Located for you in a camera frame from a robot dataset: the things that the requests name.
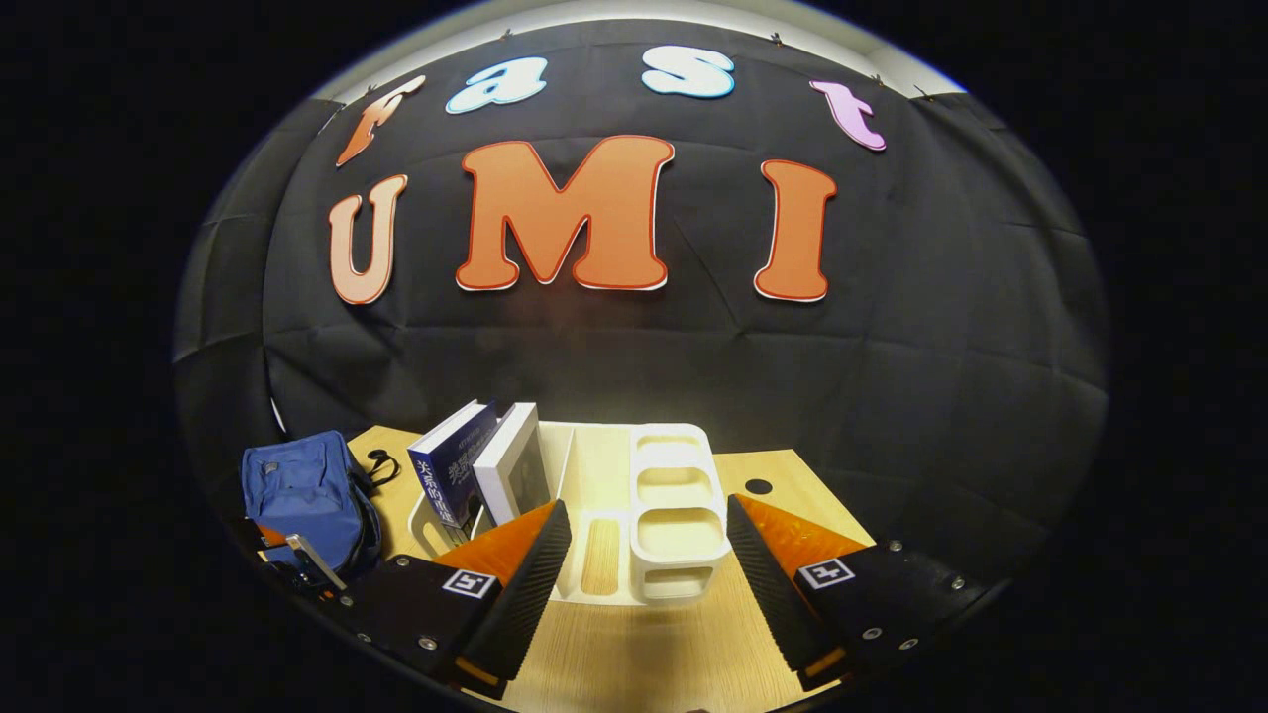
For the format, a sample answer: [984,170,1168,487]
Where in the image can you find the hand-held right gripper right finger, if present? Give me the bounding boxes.
[726,492,997,692]

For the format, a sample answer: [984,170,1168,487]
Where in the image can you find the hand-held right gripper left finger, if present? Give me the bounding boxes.
[322,500,573,702]

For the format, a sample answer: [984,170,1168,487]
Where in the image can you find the blue schoolbag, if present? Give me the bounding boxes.
[241,429,402,592]

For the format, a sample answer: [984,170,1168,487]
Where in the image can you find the white bookshelf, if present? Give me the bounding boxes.
[406,421,734,607]

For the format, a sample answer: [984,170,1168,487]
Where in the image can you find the white cover book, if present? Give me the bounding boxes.
[473,402,553,527]

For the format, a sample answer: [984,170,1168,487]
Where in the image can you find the dark cover book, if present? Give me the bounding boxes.
[407,399,516,536]

